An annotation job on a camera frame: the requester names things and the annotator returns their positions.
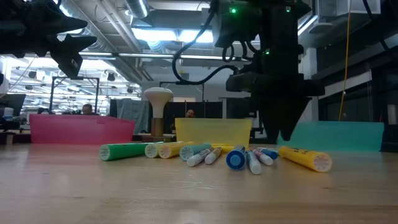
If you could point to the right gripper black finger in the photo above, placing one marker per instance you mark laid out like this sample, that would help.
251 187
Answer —
292 115
273 115

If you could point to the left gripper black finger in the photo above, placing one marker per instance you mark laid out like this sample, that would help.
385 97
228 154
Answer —
68 24
74 43

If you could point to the thin white marker blue cap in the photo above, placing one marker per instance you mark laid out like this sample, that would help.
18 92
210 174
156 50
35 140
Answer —
271 154

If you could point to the thick yellow marker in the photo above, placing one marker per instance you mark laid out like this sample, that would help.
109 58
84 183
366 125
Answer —
304 158

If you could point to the thin white marker blue label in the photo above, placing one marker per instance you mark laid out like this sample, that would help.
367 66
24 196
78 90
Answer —
255 166

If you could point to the thick blue marker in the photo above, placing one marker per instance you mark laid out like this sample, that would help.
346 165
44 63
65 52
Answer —
236 160

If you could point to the thin white marker maroon cap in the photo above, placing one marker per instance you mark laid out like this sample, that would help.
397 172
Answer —
196 160

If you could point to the thick teal marker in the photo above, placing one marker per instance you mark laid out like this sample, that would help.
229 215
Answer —
187 153

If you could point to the thick orange-yellow marker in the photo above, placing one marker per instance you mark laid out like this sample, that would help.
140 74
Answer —
166 151

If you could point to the thick dark green marker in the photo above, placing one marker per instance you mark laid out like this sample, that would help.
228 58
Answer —
124 151

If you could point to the thick light green marker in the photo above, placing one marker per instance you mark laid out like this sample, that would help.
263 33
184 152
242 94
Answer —
151 151

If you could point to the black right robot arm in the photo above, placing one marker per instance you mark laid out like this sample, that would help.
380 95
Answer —
280 25

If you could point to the black equipment stand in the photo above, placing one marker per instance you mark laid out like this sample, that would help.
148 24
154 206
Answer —
239 109

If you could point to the teal translucent plastic bin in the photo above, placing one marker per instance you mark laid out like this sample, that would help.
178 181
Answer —
342 137

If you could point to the yellow translucent plastic bin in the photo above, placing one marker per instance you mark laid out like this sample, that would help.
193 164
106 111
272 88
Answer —
214 132

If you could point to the person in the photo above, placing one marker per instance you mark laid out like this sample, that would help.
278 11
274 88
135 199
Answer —
87 109
190 114

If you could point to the long ceiling light strip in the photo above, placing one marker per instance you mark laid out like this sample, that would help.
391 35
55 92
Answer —
146 55

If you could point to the black monitor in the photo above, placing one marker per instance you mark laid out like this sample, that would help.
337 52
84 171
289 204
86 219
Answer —
12 104

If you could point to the red translucent plastic bin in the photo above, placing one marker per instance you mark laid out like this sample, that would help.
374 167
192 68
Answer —
77 130

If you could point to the gray fabric cover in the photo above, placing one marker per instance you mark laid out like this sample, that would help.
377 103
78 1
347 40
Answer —
132 115

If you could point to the black partition panel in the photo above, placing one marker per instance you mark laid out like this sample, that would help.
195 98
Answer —
177 112

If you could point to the white mushroom table lamp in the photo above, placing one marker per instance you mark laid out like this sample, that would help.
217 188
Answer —
158 96

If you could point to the black metal rig frame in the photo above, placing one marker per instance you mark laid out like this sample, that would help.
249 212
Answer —
182 82
76 77

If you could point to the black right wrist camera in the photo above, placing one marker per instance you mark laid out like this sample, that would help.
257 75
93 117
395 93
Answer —
236 28

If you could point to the silver ventilation duct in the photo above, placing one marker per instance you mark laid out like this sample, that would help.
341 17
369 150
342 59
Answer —
138 7

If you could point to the black aluminium table frame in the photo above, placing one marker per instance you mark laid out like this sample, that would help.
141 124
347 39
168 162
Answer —
138 138

